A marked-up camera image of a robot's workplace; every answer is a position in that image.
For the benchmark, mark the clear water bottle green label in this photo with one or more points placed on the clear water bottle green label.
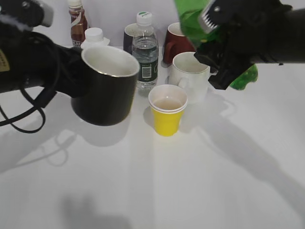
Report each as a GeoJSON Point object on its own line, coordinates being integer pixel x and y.
{"type": "Point", "coordinates": [145, 49]}

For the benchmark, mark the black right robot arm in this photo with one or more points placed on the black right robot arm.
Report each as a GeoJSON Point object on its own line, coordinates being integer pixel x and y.
{"type": "Point", "coordinates": [294, 41]}

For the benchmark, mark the dark red mug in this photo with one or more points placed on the dark red mug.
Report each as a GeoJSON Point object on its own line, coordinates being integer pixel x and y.
{"type": "Point", "coordinates": [175, 43]}

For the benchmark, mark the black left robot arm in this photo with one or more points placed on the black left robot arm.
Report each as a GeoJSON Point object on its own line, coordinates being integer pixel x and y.
{"type": "Point", "coordinates": [30, 59]}

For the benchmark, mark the yellow paper cup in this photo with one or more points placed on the yellow paper cup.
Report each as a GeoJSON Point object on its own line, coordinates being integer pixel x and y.
{"type": "Point", "coordinates": [167, 103]}

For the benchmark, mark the dark navy mug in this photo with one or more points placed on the dark navy mug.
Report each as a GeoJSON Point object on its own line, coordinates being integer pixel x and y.
{"type": "Point", "coordinates": [129, 32]}

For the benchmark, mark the white yogurt drink carton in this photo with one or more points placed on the white yogurt drink carton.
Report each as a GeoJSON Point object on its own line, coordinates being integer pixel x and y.
{"type": "Point", "coordinates": [94, 36]}

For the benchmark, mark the white ceramic mug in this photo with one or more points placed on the white ceramic mug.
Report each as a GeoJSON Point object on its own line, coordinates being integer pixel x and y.
{"type": "Point", "coordinates": [191, 75]}

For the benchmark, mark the brown Nescafe coffee bottle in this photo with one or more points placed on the brown Nescafe coffee bottle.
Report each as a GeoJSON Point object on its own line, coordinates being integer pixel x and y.
{"type": "Point", "coordinates": [79, 22]}

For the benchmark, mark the green plastic bottle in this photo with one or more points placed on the green plastic bottle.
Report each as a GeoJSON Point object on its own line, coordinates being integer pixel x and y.
{"type": "Point", "coordinates": [189, 12]}

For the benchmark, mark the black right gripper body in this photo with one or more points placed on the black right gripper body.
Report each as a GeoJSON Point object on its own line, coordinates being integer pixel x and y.
{"type": "Point", "coordinates": [241, 34]}

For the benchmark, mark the black mug white inside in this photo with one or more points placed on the black mug white inside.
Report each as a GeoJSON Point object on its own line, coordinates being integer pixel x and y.
{"type": "Point", "coordinates": [110, 80]}

